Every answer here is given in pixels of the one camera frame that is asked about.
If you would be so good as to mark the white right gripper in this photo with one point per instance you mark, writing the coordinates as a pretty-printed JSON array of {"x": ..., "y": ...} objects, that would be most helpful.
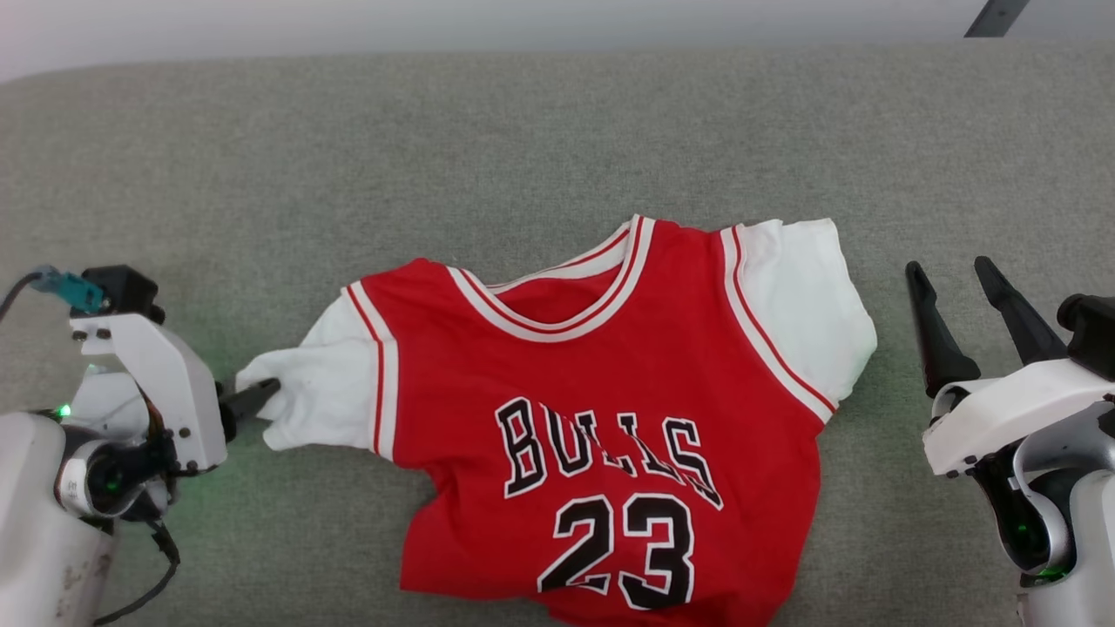
[{"x": 1002, "y": 414}]

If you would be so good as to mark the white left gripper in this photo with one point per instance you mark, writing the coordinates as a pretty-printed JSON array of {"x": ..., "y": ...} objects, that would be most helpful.
[{"x": 174, "y": 392}]

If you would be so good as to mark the red Bulls 23 jersey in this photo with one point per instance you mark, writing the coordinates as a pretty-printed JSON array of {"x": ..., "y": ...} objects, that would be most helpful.
[{"x": 627, "y": 418}]

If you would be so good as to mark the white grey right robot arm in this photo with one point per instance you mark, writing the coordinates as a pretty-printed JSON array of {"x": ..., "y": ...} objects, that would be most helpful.
[{"x": 1080, "y": 522}]

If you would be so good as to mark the grey metal bar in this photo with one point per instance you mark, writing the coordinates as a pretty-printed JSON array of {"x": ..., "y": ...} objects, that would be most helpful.
[{"x": 997, "y": 16}]

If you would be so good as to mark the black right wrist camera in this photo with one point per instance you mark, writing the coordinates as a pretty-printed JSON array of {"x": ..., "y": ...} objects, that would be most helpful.
[{"x": 1093, "y": 335}]

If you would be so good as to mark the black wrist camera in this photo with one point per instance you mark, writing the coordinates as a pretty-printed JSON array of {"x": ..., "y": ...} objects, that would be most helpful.
[
  {"x": 122, "y": 292},
  {"x": 1093, "y": 335}
]

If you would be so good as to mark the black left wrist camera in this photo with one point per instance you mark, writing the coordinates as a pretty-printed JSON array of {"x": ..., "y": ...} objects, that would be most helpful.
[{"x": 122, "y": 292}]

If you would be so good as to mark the teal left camera connector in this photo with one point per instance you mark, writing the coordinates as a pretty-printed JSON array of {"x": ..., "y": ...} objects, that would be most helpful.
[{"x": 74, "y": 289}]

